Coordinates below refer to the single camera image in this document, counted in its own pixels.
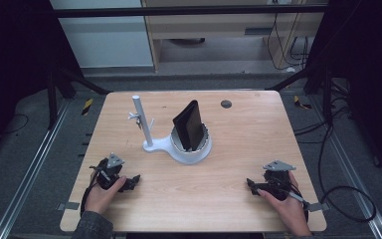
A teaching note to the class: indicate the white hook stand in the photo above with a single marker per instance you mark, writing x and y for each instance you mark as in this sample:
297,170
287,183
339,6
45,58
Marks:
142,114

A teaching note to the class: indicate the grey table grommet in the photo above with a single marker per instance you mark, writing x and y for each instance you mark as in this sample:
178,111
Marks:
226,104

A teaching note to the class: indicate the white bowl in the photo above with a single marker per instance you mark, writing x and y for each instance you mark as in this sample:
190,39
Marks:
205,142

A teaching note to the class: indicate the person's left hand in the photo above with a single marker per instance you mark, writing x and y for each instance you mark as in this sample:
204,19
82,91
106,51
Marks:
101,200

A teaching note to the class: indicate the wooden desk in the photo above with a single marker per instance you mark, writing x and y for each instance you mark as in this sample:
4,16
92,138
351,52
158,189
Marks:
212,26

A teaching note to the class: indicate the white cabinet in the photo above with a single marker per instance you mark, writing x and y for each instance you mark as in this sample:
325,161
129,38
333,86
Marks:
106,40

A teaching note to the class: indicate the black metal stand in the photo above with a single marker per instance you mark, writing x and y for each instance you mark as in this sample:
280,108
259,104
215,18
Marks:
327,96
52,99

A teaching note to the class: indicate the black wallet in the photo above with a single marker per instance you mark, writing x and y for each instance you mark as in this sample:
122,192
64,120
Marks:
190,124

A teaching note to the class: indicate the person's right hand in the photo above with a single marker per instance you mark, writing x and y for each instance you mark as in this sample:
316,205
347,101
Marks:
291,212

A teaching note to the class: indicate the grey tape strip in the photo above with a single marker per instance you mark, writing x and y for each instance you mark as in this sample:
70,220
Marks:
318,206
69,205

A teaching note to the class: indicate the black horizontal bar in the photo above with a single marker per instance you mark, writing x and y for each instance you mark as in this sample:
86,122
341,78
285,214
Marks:
179,10

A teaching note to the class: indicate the yellow black floor tape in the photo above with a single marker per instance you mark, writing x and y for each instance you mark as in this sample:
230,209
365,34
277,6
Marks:
301,103
87,107

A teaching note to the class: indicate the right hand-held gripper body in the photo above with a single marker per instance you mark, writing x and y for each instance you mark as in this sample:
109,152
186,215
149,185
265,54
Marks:
278,184

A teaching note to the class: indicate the metal floor rail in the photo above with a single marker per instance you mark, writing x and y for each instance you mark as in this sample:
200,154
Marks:
351,166
30,169

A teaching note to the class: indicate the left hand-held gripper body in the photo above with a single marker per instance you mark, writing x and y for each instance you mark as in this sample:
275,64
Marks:
107,176

